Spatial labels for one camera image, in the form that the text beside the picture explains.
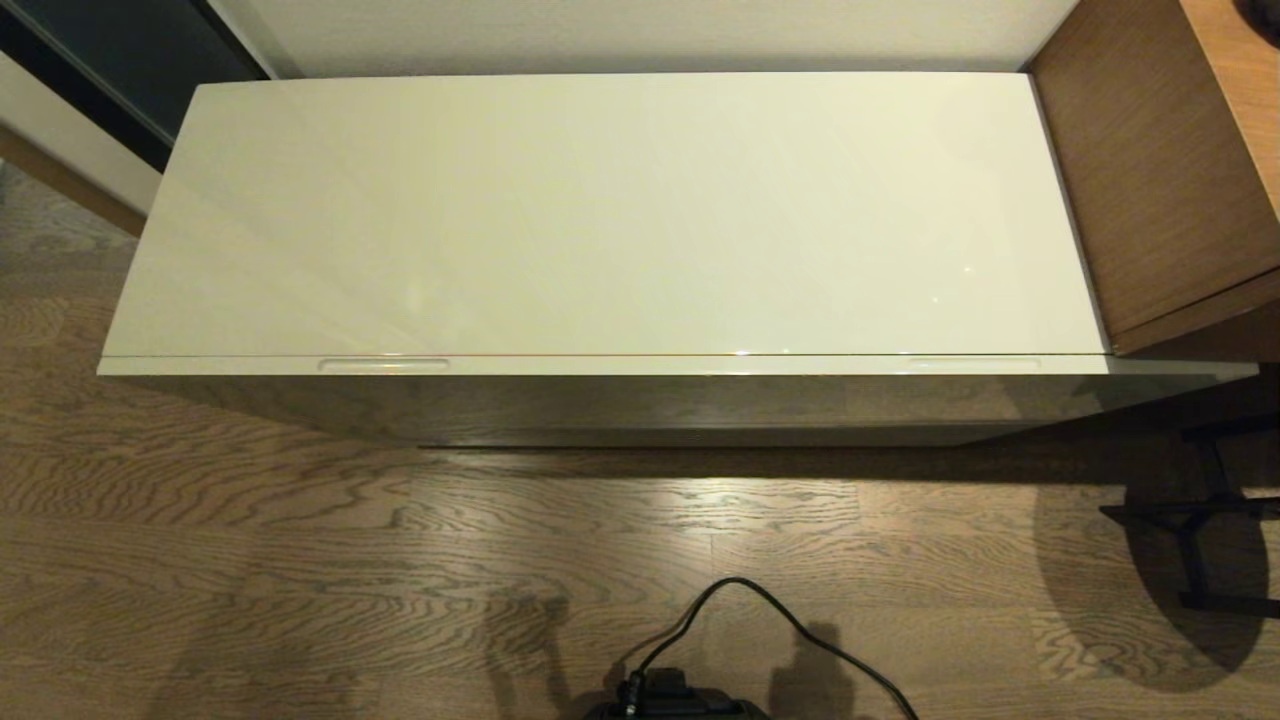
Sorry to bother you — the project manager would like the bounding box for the white cabinet drawer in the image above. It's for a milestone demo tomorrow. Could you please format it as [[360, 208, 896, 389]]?
[[97, 353, 1259, 379]]

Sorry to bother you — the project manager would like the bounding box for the silver black robot base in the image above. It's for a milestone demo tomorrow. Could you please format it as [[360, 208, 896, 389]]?
[[585, 665, 771, 720]]

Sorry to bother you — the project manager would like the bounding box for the white glossy cabinet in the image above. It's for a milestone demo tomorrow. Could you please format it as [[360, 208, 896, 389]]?
[[97, 72, 1259, 448]]

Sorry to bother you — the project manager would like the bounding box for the dark door panel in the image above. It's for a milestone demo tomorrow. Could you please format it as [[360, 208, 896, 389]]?
[[0, 0, 269, 171]]

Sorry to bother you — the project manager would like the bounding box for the black power cable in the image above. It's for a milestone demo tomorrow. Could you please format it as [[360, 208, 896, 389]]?
[[625, 577, 919, 720]]

